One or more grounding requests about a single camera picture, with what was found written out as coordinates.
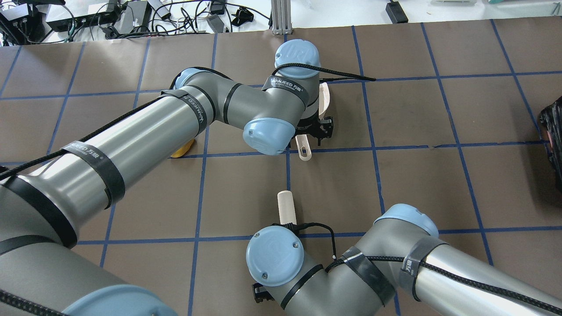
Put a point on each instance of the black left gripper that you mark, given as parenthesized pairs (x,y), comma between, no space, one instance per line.
(312,126)

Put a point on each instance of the beige dustpan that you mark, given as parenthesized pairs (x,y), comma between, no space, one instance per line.
(319,107)

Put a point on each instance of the beige hand brush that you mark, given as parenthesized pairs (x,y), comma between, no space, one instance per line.
(286,207)

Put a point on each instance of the orange bread trash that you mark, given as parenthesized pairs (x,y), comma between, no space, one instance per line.
(183,150)

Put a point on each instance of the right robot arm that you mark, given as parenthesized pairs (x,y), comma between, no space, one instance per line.
(402,250)

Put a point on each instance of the black lined trash bin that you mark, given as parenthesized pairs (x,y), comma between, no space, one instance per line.
(551,127)

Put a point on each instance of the black power adapter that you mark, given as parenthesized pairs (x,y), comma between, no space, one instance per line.
(395,12)

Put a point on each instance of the aluminium frame post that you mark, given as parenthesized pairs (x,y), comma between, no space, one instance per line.
(281,23)

